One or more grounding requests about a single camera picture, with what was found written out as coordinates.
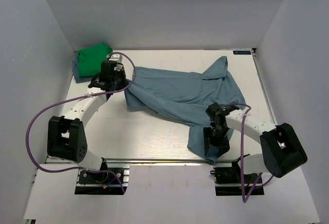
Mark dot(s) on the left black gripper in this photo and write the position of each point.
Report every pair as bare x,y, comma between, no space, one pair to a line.
125,83

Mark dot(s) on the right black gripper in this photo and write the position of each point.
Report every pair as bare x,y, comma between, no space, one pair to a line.
224,146

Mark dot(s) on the blue-grey t-shirt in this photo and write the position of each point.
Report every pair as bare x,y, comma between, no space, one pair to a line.
184,97

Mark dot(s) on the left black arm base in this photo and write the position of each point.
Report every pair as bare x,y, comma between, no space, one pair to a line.
103,183

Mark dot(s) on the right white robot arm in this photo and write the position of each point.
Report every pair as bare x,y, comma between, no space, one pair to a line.
282,151

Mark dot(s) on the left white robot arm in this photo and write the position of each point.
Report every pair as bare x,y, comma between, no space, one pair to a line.
66,134

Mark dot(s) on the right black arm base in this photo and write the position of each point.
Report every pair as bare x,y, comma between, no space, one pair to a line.
228,181

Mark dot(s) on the folded green t-shirt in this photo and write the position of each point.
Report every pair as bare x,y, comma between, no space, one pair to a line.
90,59

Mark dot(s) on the folded blue-grey t-shirt underneath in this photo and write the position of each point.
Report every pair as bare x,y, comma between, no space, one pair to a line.
75,70

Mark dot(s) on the blue label sticker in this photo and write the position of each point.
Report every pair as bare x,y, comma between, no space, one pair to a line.
242,52

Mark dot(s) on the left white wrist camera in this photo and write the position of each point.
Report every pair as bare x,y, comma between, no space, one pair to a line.
114,59

